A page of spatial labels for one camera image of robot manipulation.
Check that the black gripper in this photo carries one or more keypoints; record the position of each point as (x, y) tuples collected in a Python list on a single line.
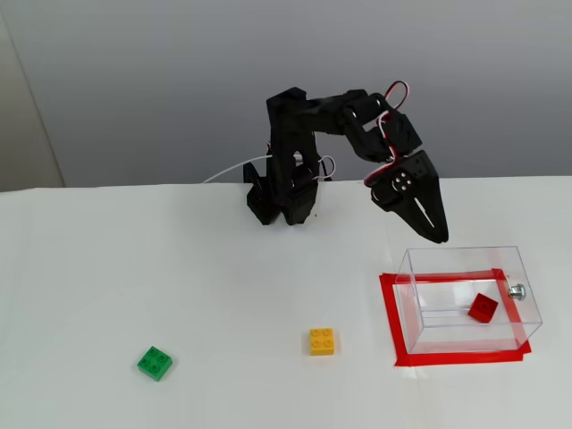
[(419, 178)]

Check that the red lego brick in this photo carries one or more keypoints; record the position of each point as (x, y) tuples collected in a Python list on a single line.
[(482, 308)]

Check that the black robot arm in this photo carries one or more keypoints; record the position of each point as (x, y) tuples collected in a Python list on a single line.
[(290, 129)]

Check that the silver metal box lock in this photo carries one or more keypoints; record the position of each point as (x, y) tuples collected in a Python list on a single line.
[(517, 291)]

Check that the transparent plastic box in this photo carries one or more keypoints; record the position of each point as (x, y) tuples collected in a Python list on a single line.
[(523, 322)]

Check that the yellow lego brick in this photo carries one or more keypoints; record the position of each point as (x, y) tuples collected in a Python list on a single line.
[(322, 342)]

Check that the green lego brick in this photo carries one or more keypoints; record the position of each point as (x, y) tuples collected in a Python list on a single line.
[(154, 363)]

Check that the black table clamp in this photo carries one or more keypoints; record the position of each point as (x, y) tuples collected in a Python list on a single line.
[(254, 179)]

